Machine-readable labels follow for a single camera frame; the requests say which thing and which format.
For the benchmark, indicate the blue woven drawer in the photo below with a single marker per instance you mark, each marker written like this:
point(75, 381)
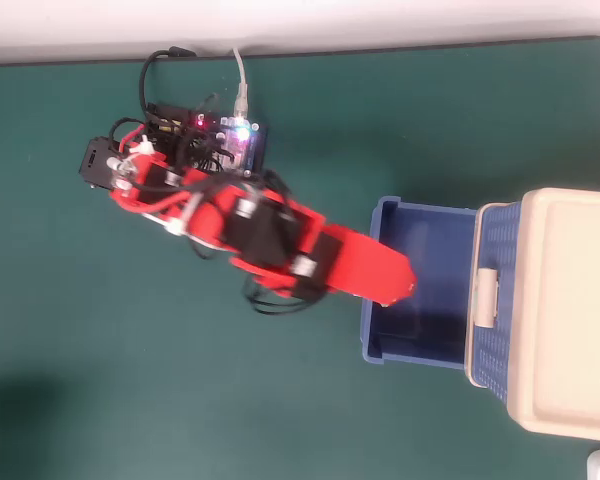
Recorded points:
point(505, 360)

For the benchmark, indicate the blue plastic storage box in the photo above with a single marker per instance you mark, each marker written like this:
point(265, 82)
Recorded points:
point(440, 240)

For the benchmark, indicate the robot controller circuit board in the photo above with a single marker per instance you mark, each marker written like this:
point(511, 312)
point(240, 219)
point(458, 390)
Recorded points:
point(240, 140)

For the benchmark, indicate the dark green table mat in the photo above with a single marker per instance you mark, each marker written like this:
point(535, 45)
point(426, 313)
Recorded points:
point(180, 400)

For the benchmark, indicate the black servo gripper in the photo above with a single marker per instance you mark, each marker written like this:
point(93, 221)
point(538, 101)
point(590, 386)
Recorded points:
point(317, 262)

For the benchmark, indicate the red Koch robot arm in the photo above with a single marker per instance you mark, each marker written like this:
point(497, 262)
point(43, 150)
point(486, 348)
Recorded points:
point(210, 220)

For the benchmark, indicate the beige plastic drawer cabinet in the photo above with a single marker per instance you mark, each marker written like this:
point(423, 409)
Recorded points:
point(570, 310)

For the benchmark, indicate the white zip tie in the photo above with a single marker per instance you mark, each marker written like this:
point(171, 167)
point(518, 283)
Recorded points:
point(142, 148)
point(192, 207)

